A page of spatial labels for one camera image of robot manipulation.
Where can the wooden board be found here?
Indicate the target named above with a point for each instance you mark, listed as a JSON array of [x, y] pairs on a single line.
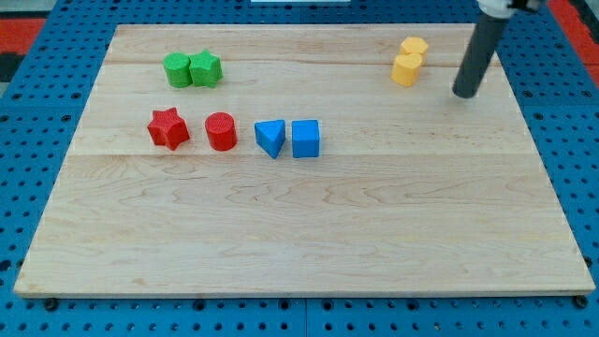
[[415, 192]]

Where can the blue triangle block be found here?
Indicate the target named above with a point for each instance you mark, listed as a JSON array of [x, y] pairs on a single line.
[[270, 136]]

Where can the red cylinder block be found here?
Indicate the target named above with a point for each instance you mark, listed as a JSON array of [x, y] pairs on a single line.
[[221, 131]]

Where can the green cylinder block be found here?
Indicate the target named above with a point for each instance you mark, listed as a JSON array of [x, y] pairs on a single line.
[[176, 66]]

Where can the green star block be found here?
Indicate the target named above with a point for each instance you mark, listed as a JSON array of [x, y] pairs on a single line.
[[205, 69]]

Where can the yellow heart block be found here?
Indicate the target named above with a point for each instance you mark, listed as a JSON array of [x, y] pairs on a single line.
[[405, 70]]

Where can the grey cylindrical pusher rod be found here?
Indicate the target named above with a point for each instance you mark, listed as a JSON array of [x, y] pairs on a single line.
[[475, 62]]

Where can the red star block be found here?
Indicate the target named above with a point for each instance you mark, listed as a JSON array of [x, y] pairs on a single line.
[[168, 128]]

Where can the blue cube block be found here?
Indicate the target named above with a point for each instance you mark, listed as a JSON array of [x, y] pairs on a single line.
[[305, 138]]

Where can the yellow hexagon block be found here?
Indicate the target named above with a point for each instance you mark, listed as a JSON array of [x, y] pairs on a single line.
[[415, 45]]

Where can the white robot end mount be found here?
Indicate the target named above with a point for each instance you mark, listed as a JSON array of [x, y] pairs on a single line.
[[505, 9]]

